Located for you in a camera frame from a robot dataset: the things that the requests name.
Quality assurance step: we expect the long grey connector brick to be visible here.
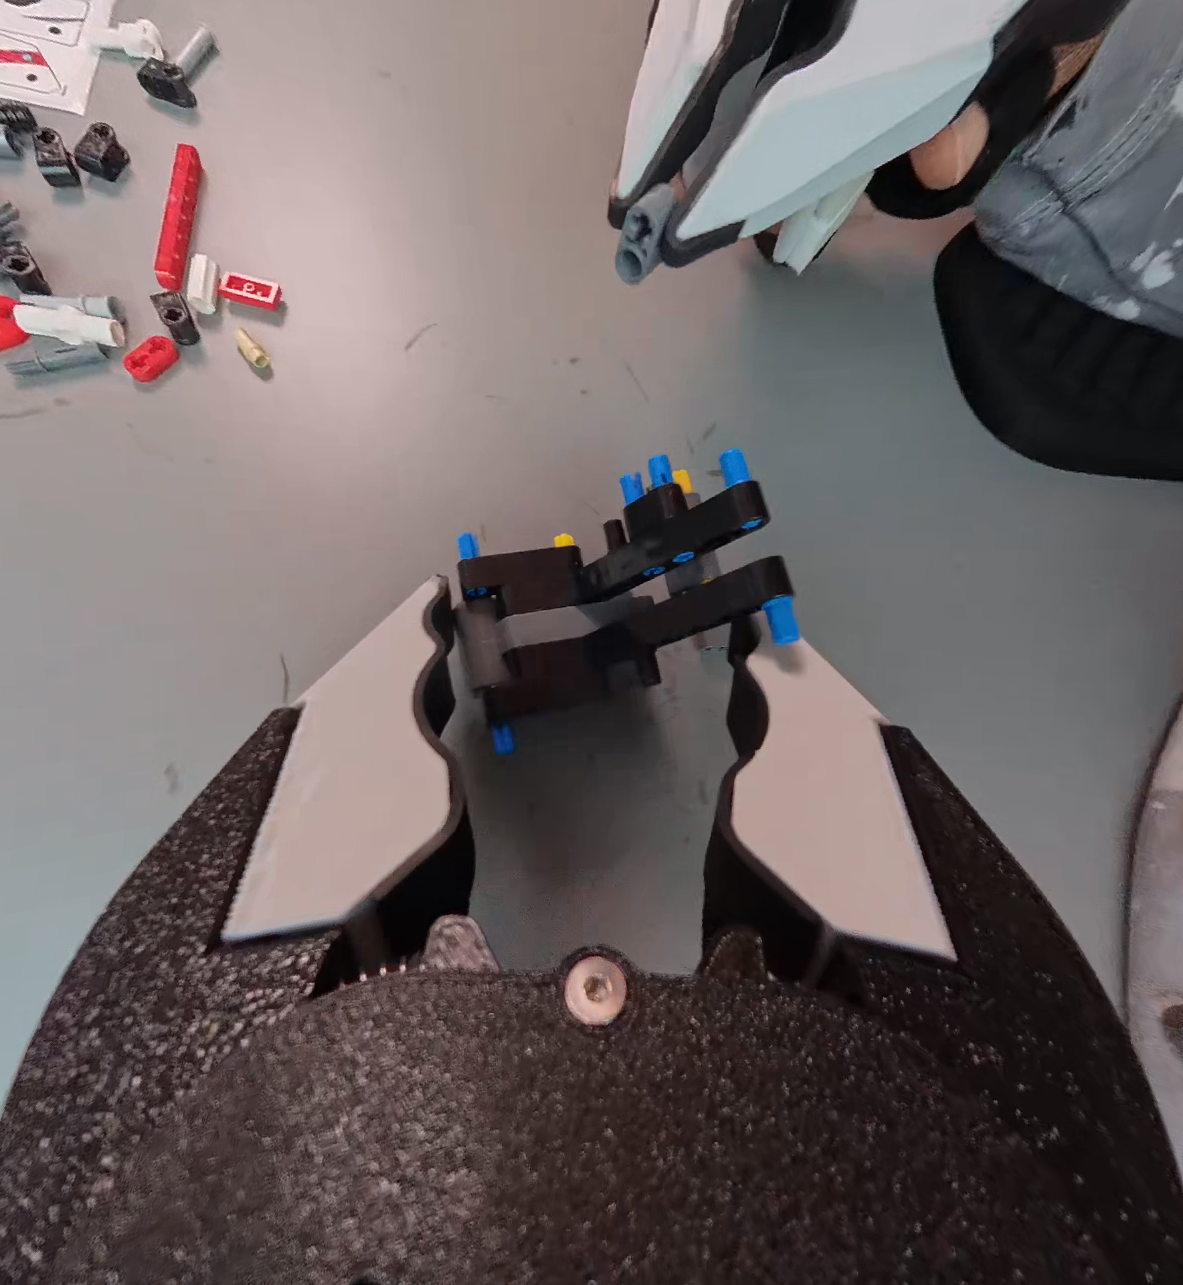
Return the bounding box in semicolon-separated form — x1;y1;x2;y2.
4;339;113;379

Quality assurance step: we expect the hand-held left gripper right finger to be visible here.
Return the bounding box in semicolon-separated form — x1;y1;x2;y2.
696;621;959;990

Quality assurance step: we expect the person's right forearm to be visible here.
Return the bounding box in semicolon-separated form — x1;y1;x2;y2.
972;0;1183;354

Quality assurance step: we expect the grey desk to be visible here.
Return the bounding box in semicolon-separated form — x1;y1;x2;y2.
0;0;1183;1220

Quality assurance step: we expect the small white connector brick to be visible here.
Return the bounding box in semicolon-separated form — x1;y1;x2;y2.
92;18;165;63

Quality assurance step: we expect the black toy brick assembly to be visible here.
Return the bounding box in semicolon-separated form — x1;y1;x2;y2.
454;446;804;756

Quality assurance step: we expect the white sticker sheet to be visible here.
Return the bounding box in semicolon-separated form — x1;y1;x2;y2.
0;0;118;113

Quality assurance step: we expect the person's right hand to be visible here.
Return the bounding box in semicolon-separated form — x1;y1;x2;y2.
906;95;999;193

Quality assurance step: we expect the long white connector brick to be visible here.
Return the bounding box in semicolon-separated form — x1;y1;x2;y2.
12;296;127;350

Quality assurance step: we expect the long red beam brick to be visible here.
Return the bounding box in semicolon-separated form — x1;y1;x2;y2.
153;142;204;293

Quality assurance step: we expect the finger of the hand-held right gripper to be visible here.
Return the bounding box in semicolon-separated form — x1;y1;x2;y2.
656;0;1034;270
606;0;825;231

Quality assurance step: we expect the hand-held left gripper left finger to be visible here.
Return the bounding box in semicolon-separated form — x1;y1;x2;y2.
219;574;477;979

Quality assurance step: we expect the black connector brick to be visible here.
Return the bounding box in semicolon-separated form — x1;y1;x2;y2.
148;290;202;347
136;56;198;109
73;121;132;182
30;126;82;188

